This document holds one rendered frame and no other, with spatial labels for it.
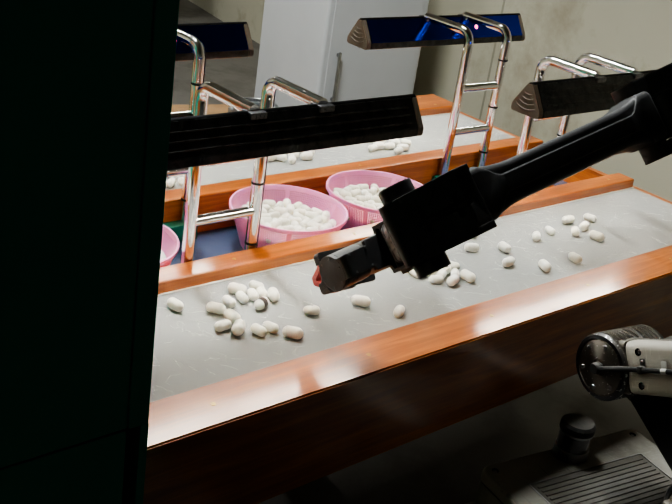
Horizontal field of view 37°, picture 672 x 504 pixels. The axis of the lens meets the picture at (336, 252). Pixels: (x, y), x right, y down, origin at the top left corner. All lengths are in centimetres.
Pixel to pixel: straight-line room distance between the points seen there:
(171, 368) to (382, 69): 334
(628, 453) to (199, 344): 94
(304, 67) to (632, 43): 150
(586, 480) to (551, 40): 285
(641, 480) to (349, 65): 302
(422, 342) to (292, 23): 327
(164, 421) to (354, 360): 37
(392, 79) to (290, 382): 340
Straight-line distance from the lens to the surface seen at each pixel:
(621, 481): 209
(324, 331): 180
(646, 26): 422
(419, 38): 269
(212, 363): 166
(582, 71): 241
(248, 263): 195
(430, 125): 309
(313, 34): 470
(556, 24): 458
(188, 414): 149
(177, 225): 221
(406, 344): 175
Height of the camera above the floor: 161
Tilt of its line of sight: 24 degrees down
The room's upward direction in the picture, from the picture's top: 9 degrees clockwise
